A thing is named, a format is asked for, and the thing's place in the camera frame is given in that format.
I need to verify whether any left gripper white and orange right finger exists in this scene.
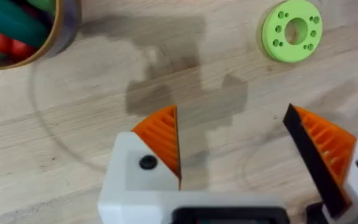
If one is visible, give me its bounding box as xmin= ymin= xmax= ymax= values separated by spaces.
xmin=282 ymin=103 xmax=358 ymax=224

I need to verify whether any left gripper white and orange left finger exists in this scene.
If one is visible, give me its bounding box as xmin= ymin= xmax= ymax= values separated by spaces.
xmin=97 ymin=105 xmax=182 ymax=224

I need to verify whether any green disc with holes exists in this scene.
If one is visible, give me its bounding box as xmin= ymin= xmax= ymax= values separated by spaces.
xmin=260 ymin=0 xmax=323 ymax=63

